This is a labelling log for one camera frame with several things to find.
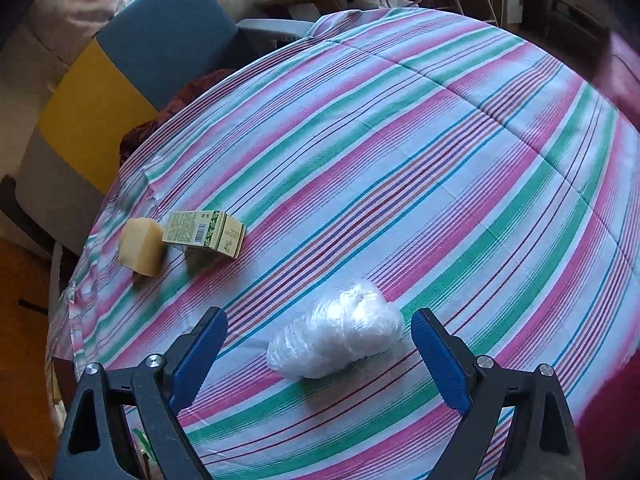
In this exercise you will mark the green printed carton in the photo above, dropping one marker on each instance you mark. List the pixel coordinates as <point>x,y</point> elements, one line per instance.
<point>200,227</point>

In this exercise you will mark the striped tablecloth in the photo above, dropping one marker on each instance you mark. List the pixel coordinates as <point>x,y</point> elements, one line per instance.
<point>400,160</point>

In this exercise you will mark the beige cloth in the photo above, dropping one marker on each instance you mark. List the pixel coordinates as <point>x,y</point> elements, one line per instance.
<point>75,5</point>

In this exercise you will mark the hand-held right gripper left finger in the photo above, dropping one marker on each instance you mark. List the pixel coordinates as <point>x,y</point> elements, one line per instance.
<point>200,355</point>

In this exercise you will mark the dark cabinet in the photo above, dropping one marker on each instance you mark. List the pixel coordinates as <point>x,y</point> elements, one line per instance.
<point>575,0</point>

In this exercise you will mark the dark red cloth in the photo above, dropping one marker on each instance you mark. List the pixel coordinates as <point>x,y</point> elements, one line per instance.
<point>165,120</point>

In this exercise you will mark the clear plastic bag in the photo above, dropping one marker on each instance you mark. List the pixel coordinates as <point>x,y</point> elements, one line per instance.
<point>335,330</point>

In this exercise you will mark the small yellow sponge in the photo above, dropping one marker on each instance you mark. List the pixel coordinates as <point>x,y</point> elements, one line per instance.
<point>142,245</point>

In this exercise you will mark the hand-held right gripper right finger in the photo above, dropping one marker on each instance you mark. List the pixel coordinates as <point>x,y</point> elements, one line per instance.
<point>445,360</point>

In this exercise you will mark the blue yellow grey chair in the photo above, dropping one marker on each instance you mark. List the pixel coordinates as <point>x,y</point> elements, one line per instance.
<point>165,35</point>

